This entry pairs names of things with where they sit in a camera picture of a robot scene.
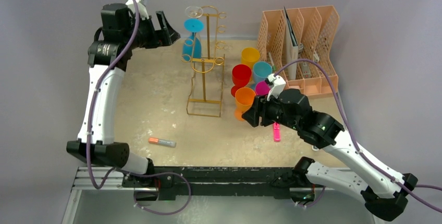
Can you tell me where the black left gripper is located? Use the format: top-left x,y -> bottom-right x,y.
124,10 -> 179,50

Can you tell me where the orange wine glass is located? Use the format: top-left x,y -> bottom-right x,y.
234,87 -> 256,121

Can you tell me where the teal wine glass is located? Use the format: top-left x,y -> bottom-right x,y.
182,18 -> 204,62

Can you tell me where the magenta wine glass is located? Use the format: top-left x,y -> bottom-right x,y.
254,81 -> 270,96

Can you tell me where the red wine glass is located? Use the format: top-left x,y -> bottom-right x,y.
230,64 -> 252,97

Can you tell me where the light blue wine glass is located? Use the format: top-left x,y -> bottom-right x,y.
250,61 -> 273,90

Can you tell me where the yellow wine glass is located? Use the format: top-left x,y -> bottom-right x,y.
241,47 -> 260,69

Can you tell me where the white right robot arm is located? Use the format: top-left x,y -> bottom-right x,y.
242,89 -> 418,221

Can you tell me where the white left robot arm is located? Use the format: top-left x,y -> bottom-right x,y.
66,3 -> 180,187

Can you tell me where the clear wine glass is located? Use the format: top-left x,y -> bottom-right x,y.
183,6 -> 204,40

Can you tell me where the pink highlighter marker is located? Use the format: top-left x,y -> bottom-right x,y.
273,123 -> 281,142

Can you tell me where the white folder in organizer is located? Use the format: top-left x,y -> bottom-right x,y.
284,7 -> 298,80

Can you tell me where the orange grey marker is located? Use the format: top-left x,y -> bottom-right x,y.
148,138 -> 176,147

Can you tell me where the peach plastic file organizer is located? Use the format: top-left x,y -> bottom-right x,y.
256,5 -> 339,98

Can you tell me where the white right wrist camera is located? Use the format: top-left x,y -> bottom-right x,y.
265,73 -> 286,101

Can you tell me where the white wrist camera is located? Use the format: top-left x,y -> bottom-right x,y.
123,0 -> 149,20
265,73 -> 286,101

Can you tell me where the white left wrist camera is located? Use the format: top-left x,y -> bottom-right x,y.
123,0 -> 149,20

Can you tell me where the gold wire glass rack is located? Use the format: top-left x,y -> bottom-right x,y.
181,6 -> 227,118

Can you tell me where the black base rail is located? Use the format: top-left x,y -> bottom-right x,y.
122,166 -> 312,201

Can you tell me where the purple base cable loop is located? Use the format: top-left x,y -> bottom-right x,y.
132,171 -> 192,216

